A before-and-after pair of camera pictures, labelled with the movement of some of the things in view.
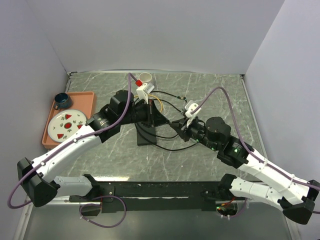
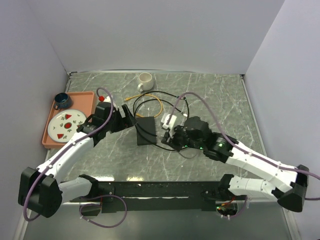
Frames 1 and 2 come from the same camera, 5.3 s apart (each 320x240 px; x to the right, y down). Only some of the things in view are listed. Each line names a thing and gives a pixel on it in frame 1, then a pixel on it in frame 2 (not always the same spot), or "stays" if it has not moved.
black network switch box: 146,135 stays
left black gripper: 154,117 to 125,122
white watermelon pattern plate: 63,123 stays
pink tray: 85,102 stays
